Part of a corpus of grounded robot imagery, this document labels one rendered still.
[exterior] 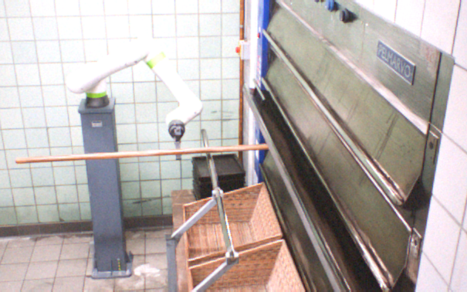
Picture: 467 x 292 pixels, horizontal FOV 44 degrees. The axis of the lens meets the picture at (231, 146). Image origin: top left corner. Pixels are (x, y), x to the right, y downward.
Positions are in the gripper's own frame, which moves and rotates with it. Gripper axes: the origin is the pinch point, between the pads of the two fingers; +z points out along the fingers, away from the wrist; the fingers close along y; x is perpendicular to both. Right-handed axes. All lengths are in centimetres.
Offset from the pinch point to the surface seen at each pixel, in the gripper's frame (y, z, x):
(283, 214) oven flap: 23, 35, -50
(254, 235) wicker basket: 58, -1, -42
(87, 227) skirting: 116, -109, 67
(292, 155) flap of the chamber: -23, 63, -45
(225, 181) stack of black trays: 37, -28, -28
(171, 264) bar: 37, 50, 6
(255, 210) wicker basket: 49, -13, -44
